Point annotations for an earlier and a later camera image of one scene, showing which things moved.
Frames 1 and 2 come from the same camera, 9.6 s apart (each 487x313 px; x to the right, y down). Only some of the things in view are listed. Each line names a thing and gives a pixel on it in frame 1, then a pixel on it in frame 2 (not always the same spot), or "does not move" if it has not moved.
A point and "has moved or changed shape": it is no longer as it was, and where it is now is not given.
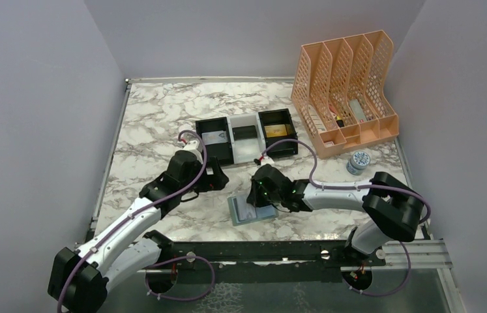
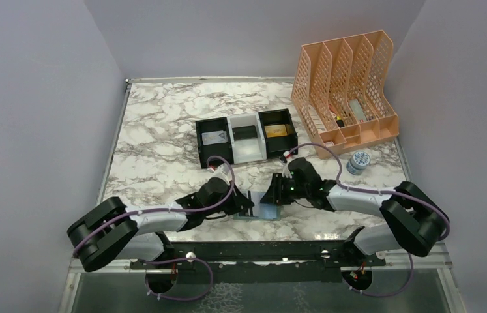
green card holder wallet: (241, 212) does not move
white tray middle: (246, 136) does not move
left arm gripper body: (197, 169) to (230, 204)
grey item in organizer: (358, 110) does not move
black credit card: (244, 132) does not move
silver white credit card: (246, 210) has moved or changed shape
